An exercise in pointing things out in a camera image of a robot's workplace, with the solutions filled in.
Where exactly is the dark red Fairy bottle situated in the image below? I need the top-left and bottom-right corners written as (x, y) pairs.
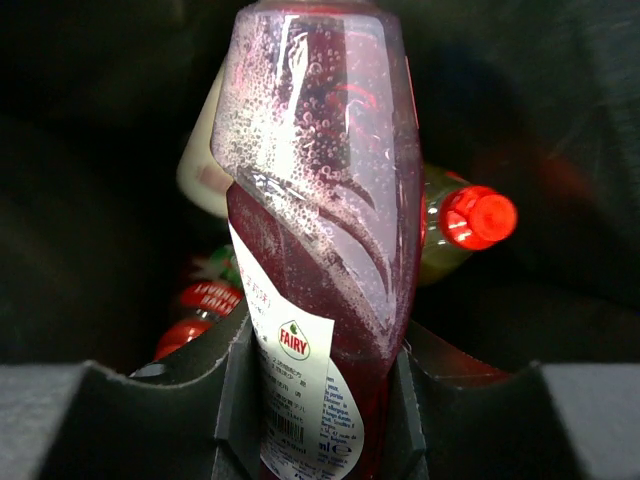
top-left (211, 1), bottom-right (423, 479)

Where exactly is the small red-cap bottle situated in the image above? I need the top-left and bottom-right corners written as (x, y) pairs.
top-left (154, 244), bottom-right (244, 361)

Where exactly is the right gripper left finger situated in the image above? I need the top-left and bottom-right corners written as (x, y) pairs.
top-left (1, 305), bottom-right (261, 479)

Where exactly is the black canvas bag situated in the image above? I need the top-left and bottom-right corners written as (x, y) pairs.
top-left (1, 1), bottom-right (639, 370)

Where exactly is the beige pump bottle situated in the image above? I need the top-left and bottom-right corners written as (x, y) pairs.
top-left (176, 61), bottom-right (233, 219)

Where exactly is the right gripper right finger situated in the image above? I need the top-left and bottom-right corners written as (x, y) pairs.
top-left (389, 322), bottom-right (639, 479)

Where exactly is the yellow red-cap detergent bottle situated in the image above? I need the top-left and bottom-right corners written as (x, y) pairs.
top-left (417, 164), bottom-right (518, 286)

